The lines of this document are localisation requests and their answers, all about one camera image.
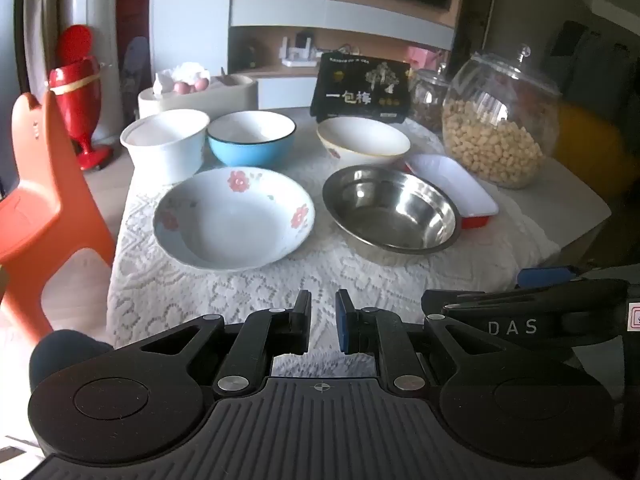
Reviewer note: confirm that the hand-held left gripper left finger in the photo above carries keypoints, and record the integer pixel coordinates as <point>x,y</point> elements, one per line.
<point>303,325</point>

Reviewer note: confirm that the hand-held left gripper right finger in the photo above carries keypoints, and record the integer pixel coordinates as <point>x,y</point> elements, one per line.
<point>345,325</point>

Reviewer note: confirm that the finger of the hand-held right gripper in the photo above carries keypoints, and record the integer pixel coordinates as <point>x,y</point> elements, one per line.
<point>547,276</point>

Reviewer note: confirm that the white floral bowl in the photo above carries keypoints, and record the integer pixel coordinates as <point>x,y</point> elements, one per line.
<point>235,225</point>

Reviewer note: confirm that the red and white rectangular dish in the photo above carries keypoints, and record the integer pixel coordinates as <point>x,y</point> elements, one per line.
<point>450,180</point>

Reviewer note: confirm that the blue enamel bowl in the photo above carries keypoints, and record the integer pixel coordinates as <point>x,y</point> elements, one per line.
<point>250,152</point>

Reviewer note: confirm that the white bowl with orange print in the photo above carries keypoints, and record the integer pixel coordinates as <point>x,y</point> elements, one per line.
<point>365,141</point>

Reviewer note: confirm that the white lace tablecloth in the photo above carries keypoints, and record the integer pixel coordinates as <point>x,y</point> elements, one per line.
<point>200,300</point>

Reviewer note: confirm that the stainless steel bowl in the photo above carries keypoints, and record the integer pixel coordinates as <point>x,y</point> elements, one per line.
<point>390,210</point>

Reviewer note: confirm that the yellow round object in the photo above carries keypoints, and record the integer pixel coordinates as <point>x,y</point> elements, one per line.
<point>590,150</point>

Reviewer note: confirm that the large glass jar of nuts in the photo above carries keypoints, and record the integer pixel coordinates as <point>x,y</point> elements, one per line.
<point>500,145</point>

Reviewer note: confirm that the small glass jar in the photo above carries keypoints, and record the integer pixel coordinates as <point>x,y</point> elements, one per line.
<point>427,105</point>

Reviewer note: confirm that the dark cloth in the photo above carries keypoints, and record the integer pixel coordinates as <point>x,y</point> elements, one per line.
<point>595,65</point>

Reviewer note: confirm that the white deep bowl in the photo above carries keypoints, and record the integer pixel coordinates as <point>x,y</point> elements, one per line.
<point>165,155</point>

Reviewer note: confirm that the black snack box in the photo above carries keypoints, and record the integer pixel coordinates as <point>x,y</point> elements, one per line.
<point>350,95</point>

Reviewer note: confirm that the person's dark clothing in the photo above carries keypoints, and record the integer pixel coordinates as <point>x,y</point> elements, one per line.
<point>65,355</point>

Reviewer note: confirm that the beige tissue box organizer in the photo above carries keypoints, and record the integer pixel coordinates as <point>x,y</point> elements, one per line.
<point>225,97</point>

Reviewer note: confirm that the pink box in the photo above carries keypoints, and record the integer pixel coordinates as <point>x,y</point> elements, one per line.
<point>425,57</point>

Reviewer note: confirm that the pink egg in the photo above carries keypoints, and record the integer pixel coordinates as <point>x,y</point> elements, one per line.
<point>182,87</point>
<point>201,84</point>

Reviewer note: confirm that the white router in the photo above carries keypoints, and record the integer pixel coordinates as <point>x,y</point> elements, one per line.
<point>300,57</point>

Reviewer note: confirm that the dark ornament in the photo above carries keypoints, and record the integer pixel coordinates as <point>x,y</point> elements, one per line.
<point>249,55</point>

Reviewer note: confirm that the white tissue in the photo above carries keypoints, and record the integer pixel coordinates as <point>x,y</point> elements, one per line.
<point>187,72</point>

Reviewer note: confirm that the orange plastic chair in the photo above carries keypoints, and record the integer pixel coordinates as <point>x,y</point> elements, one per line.
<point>45,220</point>

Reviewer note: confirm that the grey oval board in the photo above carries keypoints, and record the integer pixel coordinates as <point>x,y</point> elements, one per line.
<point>136,70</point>

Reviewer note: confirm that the white and wood TV cabinet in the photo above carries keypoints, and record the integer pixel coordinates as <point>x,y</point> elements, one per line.
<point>340,16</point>

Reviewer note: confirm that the red rocket-shaped bin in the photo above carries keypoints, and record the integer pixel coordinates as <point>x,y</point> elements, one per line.
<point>75,100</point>

